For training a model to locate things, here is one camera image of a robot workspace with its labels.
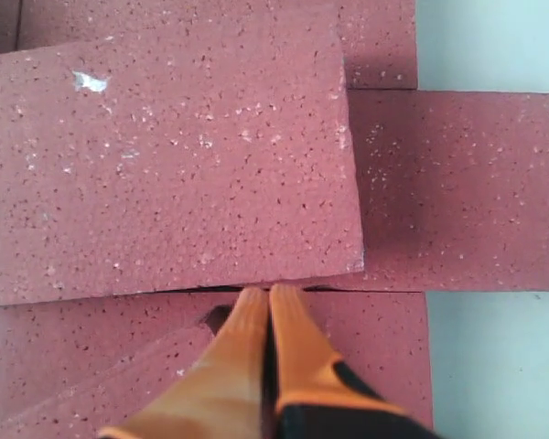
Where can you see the red front brick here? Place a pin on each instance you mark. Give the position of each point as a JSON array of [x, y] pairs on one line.
[[63, 377]]

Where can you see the red back-right row brick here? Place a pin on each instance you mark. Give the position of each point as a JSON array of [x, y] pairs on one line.
[[454, 190]]

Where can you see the red back-left row brick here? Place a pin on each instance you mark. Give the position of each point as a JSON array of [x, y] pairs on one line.
[[378, 37]]

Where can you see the red middle row brick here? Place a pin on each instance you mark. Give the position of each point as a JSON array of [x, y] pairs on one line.
[[383, 336]]

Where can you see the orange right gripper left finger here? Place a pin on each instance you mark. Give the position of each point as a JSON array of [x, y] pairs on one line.
[[221, 395]]

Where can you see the red brick with white chip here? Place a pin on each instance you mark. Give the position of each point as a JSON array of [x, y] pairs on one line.
[[192, 154]]

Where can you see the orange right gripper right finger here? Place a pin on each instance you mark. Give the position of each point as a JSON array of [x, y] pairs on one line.
[[318, 394]]

